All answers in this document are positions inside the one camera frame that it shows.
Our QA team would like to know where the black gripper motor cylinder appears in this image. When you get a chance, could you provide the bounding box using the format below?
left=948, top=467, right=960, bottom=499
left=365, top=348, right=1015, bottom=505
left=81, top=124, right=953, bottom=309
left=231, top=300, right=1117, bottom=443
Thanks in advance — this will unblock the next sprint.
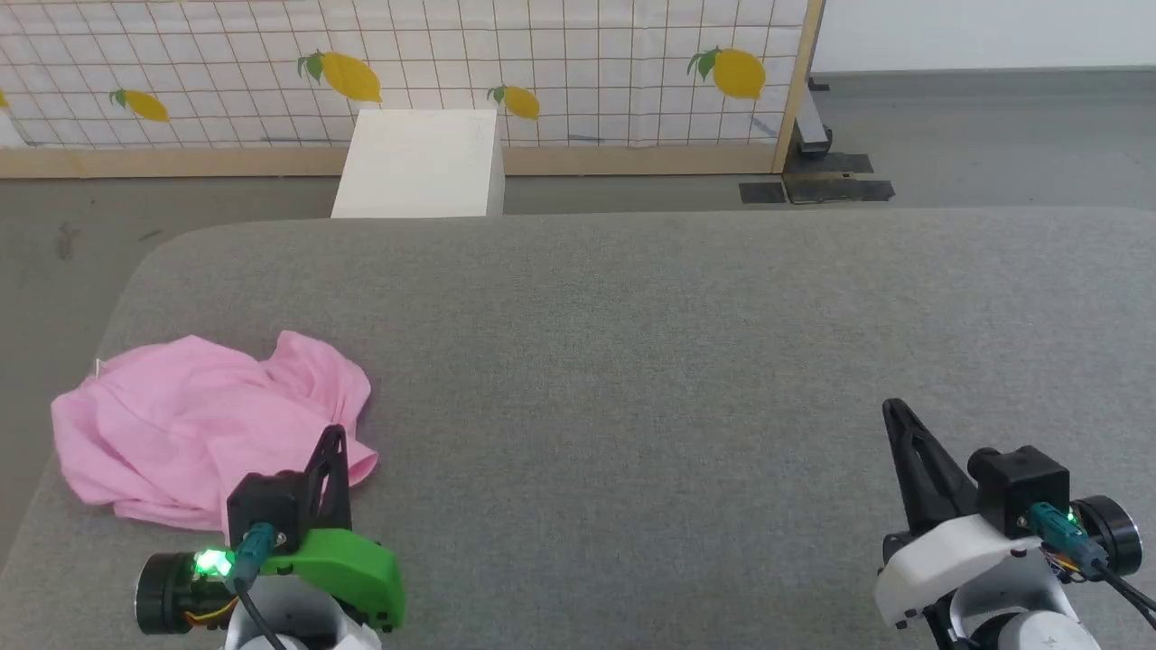
left=1073, top=495, right=1144, bottom=576
left=135, top=551, right=238, bottom=635

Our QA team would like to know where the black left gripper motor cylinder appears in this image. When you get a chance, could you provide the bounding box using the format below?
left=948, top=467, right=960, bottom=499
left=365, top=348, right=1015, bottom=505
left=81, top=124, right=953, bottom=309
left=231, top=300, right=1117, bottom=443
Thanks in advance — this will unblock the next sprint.
left=135, top=551, right=238, bottom=635

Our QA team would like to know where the pink t-shirt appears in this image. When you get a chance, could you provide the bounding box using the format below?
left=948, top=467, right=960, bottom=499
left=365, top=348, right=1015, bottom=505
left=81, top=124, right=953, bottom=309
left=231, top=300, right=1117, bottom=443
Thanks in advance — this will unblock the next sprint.
left=51, top=330, right=380, bottom=534

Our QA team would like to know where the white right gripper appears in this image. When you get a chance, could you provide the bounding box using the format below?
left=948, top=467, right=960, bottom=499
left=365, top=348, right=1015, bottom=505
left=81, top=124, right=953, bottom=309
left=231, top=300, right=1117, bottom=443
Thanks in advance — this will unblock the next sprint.
left=873, top=397, right=1050, bottom=630

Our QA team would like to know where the white rectangular box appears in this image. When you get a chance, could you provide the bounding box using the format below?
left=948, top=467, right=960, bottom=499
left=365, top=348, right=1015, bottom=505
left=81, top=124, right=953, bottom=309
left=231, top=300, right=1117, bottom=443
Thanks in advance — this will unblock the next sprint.
left=331, top=108, right=506, bottom=219

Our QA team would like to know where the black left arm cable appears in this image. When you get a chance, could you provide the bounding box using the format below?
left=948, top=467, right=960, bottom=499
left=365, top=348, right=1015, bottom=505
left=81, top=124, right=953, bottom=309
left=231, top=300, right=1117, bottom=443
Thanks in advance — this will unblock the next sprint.
left=230, top=522, right=292, bottom=650

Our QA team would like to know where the large black floor plate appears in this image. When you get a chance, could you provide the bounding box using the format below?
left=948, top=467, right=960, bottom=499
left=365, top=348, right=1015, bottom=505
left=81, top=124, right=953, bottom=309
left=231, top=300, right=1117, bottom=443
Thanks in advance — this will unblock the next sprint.
left=782, top=152, right=897, bottom=205

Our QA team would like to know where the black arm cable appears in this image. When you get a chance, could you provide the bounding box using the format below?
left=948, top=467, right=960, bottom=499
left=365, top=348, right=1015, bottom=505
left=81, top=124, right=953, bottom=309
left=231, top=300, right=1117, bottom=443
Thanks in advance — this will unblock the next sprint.
left=230, top=522, right=292, bottom=650
left=1030, top=503, right=1156, bottom=630

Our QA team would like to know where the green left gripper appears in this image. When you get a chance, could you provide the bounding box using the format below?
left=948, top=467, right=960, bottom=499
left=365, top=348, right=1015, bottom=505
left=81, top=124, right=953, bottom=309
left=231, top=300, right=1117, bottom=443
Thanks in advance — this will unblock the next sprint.
left=262, top=424, right=406, bottom=631

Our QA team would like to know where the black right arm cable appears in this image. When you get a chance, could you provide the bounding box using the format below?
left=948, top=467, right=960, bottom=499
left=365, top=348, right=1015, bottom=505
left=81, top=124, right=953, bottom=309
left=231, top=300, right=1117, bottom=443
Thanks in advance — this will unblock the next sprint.
left=1030, top=503, right=1156, bottom=630

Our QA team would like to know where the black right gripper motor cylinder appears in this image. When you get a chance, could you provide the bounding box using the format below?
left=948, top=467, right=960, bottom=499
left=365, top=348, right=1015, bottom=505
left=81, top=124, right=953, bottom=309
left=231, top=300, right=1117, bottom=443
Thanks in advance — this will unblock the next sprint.
left=1073, top=495, right=1144, bottom=576

